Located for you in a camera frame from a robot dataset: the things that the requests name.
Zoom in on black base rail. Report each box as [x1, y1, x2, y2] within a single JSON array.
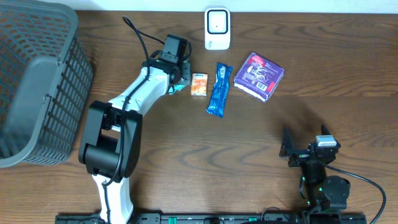
[[55, 212, 368, 224]]

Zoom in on grey plastic mesh basket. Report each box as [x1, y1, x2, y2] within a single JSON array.
[[1, 1, 93, 167]]

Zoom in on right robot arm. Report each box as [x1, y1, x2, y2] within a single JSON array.
[[279, 125, 351, 223]]

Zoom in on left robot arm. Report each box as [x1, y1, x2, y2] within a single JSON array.
[[78, 57, 191, 223]]

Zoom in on orange tissue pack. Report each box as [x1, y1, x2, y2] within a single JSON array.
[[191, 73, 208, 96]]

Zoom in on purple snack package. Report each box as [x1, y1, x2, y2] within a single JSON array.
[[234, 52, 285, 102]]

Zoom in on blue snack bar wrapper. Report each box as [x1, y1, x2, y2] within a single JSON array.
[[206, 62, 233, 118]]

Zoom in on white barcode scanner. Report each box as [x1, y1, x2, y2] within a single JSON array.
[[205, 7, 231, 50]]

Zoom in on teal wet wipes pack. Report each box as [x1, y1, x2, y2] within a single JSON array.
[[172, 85, 185, 93]]

